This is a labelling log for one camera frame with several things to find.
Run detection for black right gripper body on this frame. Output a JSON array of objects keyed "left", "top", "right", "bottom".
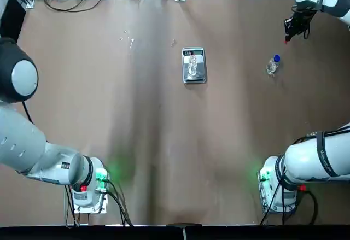
[{"left": 284, "top": 4, "right": 315, "bottom": 34}]

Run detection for clear glass bottle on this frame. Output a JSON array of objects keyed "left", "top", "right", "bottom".
[{"left": 187, "top": 55, "right": 199, "bottom": 78}]

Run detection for dropper bottle blue cap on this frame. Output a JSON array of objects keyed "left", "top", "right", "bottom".
[{"left": 265, "top": 55, "right": 282, "bottom": 77}]

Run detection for silver electronic balance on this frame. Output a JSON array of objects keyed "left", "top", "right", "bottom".
[{"left": 181, "top": 47, "right": 208, "bottom": 84}]

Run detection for right arm wrist cable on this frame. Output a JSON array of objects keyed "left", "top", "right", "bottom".
[{"left": 302, "top": 17, "right": 312, "bottom": 40}]

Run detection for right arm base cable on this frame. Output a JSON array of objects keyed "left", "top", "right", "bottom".
[{"left": 259, "top": 181, "right": 319, "bottom": 226}]

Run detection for black looped cable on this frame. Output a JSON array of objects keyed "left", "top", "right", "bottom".
[{"left": 43, "top": 0, "right": 103, "bottom": 13}]

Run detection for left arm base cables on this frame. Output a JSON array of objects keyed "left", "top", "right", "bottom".
[{"left": 103, "top": 178, "right": 135, "bottom": 227}]

